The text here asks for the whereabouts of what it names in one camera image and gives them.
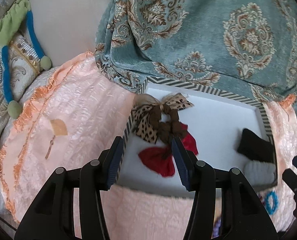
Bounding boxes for light blue fluffy headband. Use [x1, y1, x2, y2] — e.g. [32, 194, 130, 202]
[244, 160, 276, 186]

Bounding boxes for black headband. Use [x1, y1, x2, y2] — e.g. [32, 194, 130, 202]
[237, 128, 274, 163]

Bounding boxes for red satin bow clip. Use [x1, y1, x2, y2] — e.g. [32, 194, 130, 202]
[138, 123, 199, 178]

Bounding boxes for leopard bow brown scrunchie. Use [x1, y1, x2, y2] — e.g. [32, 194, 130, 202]
[132, 93, 194, 145]

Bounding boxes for striped jewelry tray box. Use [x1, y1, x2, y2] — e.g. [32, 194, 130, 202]
[117, 77, 274, 198]

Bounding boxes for pink quilted bedspread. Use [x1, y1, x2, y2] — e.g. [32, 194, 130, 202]
[0, 53, 297, 239]

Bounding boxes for floral embroidered cushion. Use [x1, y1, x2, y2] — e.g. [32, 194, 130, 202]
[0, 33, 43, 151]

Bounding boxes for teal damask blanket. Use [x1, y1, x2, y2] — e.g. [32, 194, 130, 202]
[95, 0, 297, 107]

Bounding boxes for blue green plush toy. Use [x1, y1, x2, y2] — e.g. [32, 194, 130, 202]
[0, 0, 52, 119]

